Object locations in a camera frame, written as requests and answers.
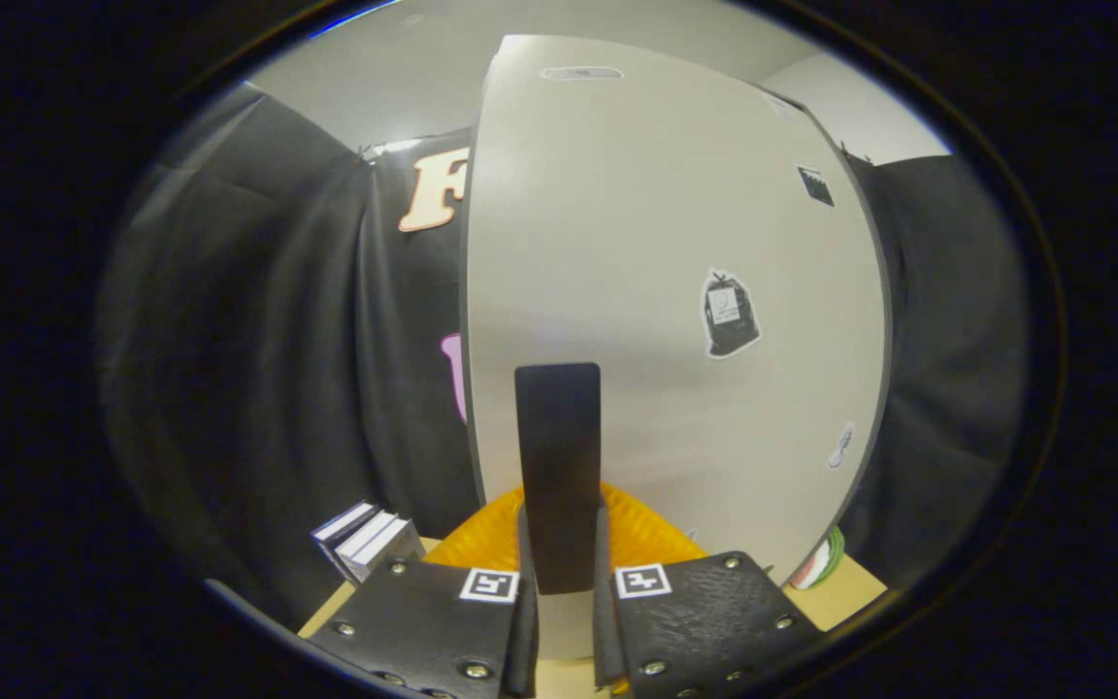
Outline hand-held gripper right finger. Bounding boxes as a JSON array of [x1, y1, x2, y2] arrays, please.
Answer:
[[593, 483, 824, 699]]

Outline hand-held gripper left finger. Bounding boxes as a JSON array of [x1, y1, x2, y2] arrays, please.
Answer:
[[307, 483, 541, 699]]

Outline black door handle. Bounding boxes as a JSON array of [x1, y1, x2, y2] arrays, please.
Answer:
[[514, 362, 604, 595]]

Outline white shoe cabinet door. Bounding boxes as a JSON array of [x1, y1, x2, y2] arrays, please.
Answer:
[[459, 34, 895, 661]]

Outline blue white book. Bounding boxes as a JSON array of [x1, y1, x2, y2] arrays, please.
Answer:
[[334, 512, 400, 581]]

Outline dark blue book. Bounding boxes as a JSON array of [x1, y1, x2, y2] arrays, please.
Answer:
[[312, 500, 380, 574]]

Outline watermelon pattern item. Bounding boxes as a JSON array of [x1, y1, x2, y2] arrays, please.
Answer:
[[790, 527, 846, 590]]

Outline black backdrop cloth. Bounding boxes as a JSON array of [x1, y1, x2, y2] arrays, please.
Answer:
[[98, 83, 1031, 622]]

